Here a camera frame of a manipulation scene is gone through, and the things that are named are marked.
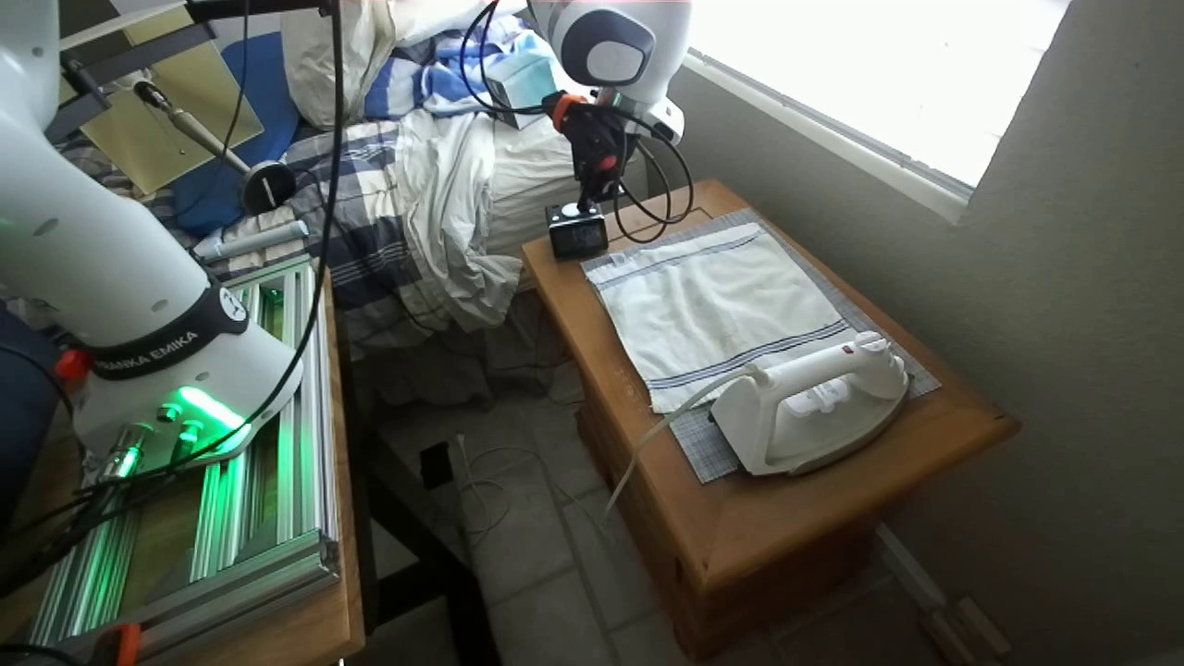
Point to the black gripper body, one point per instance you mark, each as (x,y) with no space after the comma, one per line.
(597,146)

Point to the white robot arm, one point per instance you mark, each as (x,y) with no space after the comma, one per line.
(157,332)

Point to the black gadget with white buttons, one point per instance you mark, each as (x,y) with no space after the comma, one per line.
(574,234)

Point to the white towel with blue stripes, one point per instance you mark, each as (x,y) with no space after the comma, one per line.
(699,308)

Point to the grey checkered ironing mat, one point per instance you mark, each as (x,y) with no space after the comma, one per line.
(744,345)

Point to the pile of clothes and bedding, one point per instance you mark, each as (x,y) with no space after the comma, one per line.
(426,136)

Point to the white clothes iron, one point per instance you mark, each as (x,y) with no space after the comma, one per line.
(814,409)

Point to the wooden side table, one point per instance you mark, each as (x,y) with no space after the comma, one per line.
(744,553)

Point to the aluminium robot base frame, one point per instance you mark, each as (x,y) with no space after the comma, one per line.
(242,533)

